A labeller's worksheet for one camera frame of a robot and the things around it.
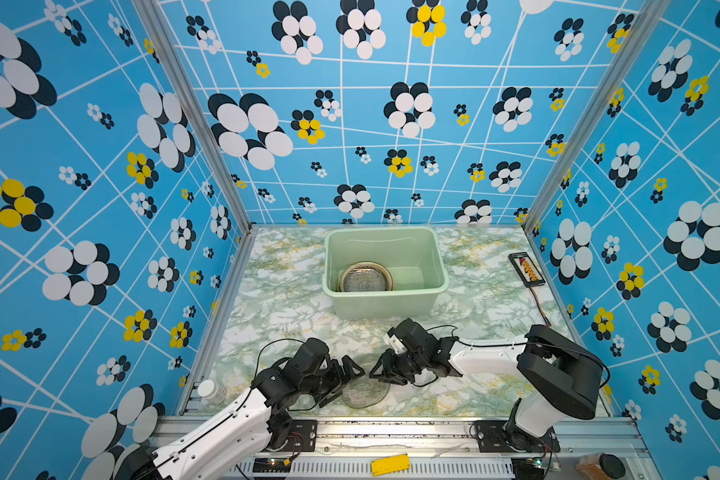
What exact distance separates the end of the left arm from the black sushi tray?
2.27 ft

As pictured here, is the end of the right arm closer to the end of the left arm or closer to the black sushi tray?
the end of the left arm

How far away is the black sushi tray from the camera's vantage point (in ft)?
3.41

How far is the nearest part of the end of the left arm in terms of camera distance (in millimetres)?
692
